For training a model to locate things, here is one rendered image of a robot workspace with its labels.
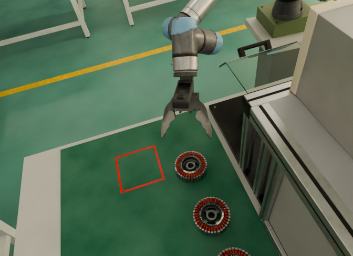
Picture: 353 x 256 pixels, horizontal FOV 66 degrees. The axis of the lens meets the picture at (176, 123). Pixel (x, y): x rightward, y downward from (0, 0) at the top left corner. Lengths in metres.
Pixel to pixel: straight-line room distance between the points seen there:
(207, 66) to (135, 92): 0.70
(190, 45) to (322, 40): 0.36
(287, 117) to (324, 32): 0.19
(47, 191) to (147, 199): 0.38
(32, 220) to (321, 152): 0.90
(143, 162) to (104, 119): 1.33
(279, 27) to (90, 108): 1.63
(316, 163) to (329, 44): 0.22
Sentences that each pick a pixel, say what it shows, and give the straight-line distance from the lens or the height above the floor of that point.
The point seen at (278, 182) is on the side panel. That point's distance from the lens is 0.68.
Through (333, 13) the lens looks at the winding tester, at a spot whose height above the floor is 1.32.
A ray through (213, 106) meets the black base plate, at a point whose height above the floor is 0.77.
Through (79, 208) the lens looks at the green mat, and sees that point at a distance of 1.03.
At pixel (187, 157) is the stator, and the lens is 0.98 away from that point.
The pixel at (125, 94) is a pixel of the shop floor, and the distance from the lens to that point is 2.47.
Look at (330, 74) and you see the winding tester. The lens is 0.59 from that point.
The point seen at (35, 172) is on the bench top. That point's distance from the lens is 1.19.
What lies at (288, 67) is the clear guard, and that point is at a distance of 0.86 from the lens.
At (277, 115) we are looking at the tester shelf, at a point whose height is 1.11.
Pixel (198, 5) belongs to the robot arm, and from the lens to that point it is 1.01.
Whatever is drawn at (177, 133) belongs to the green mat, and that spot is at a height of 0.75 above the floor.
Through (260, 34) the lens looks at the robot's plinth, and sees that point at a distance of 1.59.
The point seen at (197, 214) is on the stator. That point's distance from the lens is 0.87.
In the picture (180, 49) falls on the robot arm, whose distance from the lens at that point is 0.81.
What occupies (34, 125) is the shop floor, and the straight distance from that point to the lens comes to 2.60.
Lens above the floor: 1.59
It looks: 49 degrees down
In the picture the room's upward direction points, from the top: 11 degrees counter-clockwise
